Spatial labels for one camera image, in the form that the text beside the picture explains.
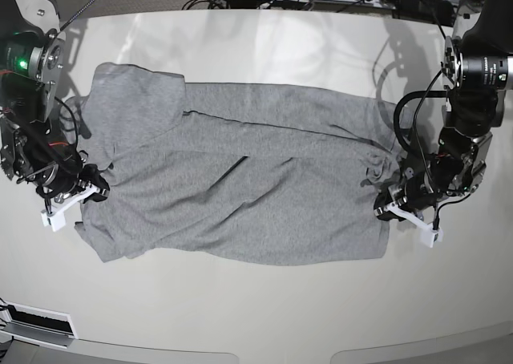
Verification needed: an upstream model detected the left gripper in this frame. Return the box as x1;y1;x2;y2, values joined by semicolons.
374;168;443;220

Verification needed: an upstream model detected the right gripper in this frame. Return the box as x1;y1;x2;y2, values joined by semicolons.
34;155;110;202

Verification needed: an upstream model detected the grey t-shirt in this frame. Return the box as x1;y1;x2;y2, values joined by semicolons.
61;63;401;265

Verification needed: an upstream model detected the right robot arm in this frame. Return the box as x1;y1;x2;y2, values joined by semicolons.
1;0;109;203

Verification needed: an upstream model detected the black power adapter box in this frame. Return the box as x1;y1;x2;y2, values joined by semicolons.
395;0;454;26

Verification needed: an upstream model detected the white cable slot box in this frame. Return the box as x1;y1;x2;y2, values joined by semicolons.
1;300;79;350

